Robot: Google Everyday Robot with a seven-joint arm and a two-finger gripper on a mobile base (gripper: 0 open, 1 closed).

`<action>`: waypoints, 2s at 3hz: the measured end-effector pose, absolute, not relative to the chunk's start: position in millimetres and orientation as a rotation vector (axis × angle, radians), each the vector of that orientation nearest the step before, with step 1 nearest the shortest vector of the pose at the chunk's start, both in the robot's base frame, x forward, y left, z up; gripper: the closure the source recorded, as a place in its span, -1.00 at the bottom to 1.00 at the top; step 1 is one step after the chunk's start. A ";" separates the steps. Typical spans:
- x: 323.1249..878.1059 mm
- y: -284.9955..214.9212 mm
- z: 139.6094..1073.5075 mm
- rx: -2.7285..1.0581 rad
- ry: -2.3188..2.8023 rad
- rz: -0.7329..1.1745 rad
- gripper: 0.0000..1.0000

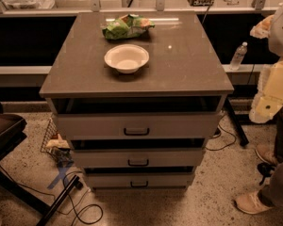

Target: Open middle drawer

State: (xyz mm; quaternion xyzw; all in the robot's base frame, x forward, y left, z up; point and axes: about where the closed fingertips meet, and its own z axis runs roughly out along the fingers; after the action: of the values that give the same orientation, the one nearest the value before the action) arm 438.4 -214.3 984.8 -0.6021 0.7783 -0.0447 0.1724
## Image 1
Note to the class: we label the green chip bag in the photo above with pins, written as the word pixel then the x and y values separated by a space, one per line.
pixel 127 27

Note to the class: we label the white paper bowl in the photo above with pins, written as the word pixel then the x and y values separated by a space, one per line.
pixel 127 58

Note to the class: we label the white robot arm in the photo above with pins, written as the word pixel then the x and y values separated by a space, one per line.
pixel 269 99

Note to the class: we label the wire basket with snacks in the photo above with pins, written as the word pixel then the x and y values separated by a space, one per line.
pixel 54 145

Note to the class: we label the black cart left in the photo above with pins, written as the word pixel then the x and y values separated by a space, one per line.
pixel 11 135

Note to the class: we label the grey drawer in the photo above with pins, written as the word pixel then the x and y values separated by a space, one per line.
pixel 129 126
pixel 137 158
pixel 138 180

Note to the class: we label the black metal table leg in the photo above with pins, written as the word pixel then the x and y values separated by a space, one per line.
pixel 241 135

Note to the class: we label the grey drawer cabinet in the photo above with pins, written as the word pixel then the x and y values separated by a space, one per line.
pixel 183 75

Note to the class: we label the clear plastic water bottle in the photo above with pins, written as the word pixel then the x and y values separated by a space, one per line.
pixel 238 56

